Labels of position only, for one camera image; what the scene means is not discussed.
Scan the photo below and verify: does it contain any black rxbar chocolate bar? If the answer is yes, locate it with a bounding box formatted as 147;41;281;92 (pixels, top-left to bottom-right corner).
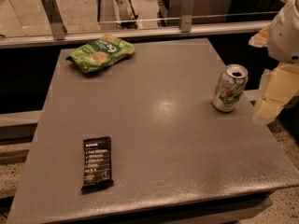
82;136;114;190

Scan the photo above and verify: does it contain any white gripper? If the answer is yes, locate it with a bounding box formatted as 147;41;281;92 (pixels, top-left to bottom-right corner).
249;0;299;125

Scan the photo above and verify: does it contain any right metal rail bracket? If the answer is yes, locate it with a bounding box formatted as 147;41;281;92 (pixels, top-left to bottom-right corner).
180;0;194;33

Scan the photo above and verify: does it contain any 7up soda can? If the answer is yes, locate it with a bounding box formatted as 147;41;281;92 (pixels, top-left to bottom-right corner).
212;64;249;112

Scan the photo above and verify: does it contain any metal rail bracket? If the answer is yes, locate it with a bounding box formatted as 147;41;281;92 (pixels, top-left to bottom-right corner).
41;0;67;40
180;0;194;33

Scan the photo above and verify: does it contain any horizontal metal rail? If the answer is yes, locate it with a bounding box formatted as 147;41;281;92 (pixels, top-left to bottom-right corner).
0;21;270;49

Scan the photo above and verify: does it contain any green chip bag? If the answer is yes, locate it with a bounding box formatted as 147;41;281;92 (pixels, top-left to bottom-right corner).
66;34;135;74

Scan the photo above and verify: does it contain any left metal rail bracket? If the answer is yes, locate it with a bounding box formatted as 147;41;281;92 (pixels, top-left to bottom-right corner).
41;0;67;40

